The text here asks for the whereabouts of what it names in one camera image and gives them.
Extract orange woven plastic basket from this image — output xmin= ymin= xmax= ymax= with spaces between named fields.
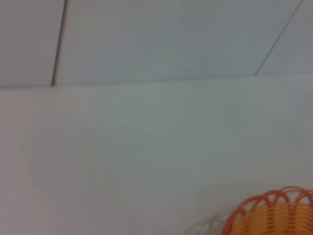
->
xmin=221 ymin=186 xmax=313 ymax=235

